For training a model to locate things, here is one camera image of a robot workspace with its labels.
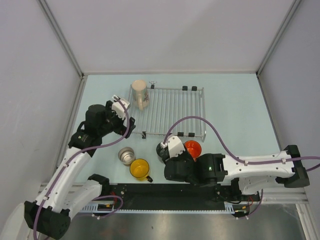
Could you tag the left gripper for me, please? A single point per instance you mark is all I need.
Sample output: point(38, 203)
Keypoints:
point(121, 129)

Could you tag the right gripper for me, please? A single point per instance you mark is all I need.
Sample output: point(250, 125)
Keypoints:
point(185, 154)

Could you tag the beige floral mug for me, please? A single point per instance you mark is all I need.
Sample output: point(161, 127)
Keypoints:
point(140, 94)

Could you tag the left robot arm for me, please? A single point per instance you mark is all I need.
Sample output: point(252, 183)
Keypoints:
point(51, 213)

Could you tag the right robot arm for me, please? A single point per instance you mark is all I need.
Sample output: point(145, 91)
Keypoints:
point(250, 175)

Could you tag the orange mug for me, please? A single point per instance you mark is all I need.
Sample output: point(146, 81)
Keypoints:
point(194, 148)

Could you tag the stainless steel cup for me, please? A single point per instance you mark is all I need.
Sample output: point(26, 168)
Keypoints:
point(126, 155)

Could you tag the dark grey mug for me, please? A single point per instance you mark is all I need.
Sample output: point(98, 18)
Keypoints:
point(162, 153)

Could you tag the yellow mug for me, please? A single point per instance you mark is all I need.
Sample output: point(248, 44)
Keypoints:
point(140, 170)

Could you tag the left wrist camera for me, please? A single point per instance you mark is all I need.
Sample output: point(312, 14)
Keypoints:
point(119, 105)

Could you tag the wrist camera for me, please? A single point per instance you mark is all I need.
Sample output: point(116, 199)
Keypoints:
point(119, 105)
point(172, 147)

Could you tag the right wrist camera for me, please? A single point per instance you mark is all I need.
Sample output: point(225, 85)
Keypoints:
point(172, 147)

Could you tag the slotted cable duct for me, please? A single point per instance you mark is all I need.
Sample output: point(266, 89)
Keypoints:
point(108, 207)

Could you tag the metal wire dish rack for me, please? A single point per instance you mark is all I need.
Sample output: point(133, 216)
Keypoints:
point(166, 106)

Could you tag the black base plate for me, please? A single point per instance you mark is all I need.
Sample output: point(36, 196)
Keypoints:
point(118, 201)

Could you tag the aluminium frame rail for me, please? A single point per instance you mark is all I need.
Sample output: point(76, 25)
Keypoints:
point(282, 197)

